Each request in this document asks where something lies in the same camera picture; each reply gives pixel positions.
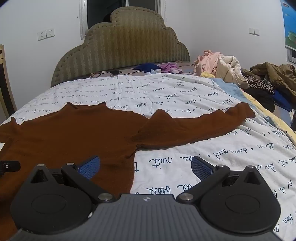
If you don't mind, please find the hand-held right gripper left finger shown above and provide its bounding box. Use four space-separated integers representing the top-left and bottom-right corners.
20 156 116 205

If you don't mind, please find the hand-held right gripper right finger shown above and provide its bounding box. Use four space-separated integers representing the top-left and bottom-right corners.
176 156 271 205

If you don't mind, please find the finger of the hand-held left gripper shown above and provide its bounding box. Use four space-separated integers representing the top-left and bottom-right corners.
0 160 21 178

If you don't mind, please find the brown sweater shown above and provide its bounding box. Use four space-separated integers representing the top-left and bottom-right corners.
0 102 256 241

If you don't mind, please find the white printed quilt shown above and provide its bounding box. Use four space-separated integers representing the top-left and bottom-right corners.
0 72 296 241

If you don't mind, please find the light blue cloth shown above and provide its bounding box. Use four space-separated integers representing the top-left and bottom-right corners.
210 77 244 103

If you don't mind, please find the gold tower air conditioner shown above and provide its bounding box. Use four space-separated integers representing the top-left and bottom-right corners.
0 44 18 119

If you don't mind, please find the yellow blanket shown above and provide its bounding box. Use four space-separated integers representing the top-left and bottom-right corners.
201 71 296 144

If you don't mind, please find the black white zigzag garment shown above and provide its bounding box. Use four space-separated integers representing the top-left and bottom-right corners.
243 75 275 96

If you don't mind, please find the cream jacket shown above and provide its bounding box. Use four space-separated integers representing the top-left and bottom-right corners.
215 54 250 90

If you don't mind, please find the purple garment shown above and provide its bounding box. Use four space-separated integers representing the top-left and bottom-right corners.
161 63 184 74

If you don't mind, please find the blue garment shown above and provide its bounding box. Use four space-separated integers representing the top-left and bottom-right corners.
273 89 293 112

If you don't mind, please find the pink garment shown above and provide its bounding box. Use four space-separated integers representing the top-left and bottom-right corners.
194 49 223 76

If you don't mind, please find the navy garment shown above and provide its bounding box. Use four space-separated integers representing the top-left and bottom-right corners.
133 63 163 71

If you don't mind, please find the olive jacket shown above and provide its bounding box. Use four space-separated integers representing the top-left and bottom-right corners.
250 61 296 105

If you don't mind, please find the olive padded headboard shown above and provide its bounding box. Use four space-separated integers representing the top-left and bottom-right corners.
50 6 190 88

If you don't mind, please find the window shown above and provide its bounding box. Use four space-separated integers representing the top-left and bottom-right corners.
80 0 162 38

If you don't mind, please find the blue wall poster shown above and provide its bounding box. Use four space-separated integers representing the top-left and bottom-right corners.
280 0 296 50

